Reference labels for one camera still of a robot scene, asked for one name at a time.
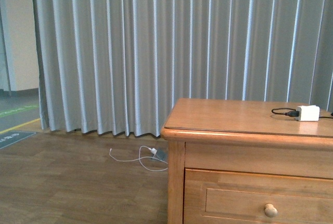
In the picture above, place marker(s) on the wooden drawer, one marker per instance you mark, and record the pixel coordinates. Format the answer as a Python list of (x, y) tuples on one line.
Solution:
[(237, 197)]

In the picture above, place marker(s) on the round top drawer knob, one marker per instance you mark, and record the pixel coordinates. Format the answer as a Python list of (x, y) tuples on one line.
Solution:
[(270, 211)]

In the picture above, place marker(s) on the white charger plug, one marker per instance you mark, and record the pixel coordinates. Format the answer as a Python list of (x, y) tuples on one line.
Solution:
[(153, 150)]

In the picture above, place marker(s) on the open floor socket box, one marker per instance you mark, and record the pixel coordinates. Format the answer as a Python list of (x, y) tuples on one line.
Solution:
[(160, 156)]

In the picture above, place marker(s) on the grey pleated curtain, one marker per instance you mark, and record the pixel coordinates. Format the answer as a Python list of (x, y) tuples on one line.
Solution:
[(119, 66)]

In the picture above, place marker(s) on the wooden dresser cabinet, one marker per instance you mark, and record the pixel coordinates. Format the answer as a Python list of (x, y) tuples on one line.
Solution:
[(242, 136)]

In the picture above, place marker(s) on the white power adapter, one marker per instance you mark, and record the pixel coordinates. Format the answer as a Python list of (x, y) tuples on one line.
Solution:
[(308, 113)]

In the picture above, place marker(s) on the green floor sign sticker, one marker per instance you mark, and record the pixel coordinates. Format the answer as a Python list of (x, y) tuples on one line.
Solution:
[(17, 110)]

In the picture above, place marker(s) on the dark floor sign sticker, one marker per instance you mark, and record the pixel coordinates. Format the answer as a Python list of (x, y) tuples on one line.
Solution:
[(12, 137)]

